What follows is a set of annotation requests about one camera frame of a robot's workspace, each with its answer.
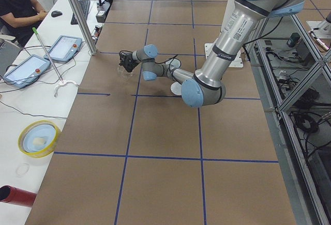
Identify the clear plastic funnel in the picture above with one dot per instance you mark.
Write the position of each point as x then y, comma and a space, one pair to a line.
122, 73

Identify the yellow tape roll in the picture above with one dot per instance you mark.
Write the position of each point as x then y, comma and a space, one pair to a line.
49, 149

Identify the grey power adapter box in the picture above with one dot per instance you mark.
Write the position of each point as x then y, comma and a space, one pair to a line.
103, 11

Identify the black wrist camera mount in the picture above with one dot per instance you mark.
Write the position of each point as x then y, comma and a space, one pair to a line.
124, 58

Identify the far blue teach pendant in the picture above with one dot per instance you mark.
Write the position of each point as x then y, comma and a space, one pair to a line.
64, 49

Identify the red cylinder tube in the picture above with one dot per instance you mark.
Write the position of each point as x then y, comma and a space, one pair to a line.
17, 196

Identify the white ceramic lid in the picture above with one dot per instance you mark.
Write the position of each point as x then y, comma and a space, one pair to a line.
176, 89

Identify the metal rod green tip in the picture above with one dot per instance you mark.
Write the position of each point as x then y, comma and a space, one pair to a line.
49, 57

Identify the aluminium frame post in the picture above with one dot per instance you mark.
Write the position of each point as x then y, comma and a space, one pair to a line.
74, 4

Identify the light blue plate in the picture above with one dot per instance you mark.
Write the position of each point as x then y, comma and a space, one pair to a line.
38, 138

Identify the near blue teach pendant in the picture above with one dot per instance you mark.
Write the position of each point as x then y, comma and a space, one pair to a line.
27, 72

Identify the blue teach pendant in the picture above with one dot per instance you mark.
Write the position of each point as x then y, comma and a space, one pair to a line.
27, 72
64, 49

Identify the person in black shirt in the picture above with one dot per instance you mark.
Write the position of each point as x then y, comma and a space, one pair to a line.
21, 16

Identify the aluminium frame rack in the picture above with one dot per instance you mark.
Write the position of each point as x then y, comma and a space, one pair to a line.
293, 78

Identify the white curved plastic piece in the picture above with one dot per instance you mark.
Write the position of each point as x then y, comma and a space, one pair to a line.
64, 83

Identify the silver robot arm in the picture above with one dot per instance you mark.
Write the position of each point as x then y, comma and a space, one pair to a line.
204, 86

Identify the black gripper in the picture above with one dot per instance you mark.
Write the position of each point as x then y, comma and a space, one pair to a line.
128, 62

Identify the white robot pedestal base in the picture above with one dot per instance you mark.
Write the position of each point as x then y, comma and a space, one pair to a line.
232, 60

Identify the black computer mouse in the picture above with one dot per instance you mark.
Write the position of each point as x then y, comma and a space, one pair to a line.
56, 13

